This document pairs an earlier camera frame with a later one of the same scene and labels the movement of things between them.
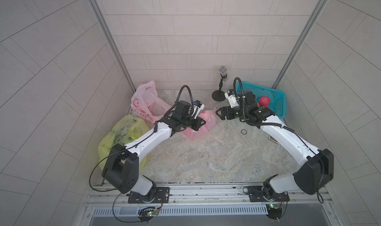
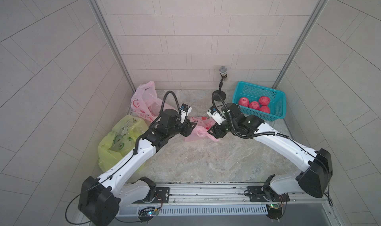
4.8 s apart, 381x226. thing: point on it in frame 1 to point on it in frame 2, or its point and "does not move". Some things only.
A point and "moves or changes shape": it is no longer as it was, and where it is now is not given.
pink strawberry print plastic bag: (146, 102) does not move
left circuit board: (146, 213) does not move
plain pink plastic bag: (210, 117) moves or changes shape
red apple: (264, 101) does not move
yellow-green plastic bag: (129, 129) does not move
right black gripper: (222, 115) to (216, 129)
